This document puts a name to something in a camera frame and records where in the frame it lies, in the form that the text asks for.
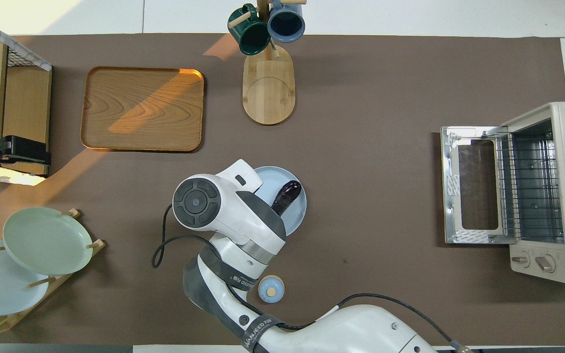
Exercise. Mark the wooden plate rack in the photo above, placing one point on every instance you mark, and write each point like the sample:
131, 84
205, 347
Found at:
97, 245

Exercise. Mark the silver oven knob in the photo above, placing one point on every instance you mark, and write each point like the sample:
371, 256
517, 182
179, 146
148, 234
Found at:
546, 264
520, 260

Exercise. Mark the blue serving plate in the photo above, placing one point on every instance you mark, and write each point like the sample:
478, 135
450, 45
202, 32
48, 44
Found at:
295, 211

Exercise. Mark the dark green mug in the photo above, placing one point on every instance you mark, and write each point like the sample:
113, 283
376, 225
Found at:
250, 34

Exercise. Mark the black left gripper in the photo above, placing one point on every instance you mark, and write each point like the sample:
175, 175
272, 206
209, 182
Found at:
22, 154

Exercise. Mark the glass oven door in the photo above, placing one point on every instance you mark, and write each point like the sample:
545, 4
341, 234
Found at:
476, 186

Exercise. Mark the blue mug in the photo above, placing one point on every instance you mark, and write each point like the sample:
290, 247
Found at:
286, 24

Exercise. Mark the purple eggplant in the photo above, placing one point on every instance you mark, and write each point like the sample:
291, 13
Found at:
286, 196

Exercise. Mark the wooden mug tree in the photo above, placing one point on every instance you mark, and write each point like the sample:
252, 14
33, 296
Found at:
269, 93

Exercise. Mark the wooden tray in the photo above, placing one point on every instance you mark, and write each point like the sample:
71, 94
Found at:
140, 108

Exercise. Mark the wooden step shelf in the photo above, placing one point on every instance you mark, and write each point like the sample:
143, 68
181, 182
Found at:
25, 108

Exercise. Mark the brown table mat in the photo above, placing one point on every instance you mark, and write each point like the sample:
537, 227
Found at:
361, 196

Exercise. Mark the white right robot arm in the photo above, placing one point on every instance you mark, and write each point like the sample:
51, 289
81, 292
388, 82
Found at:
199, 201

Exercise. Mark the pale green plate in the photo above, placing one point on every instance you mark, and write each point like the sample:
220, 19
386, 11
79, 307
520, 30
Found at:
47, 240

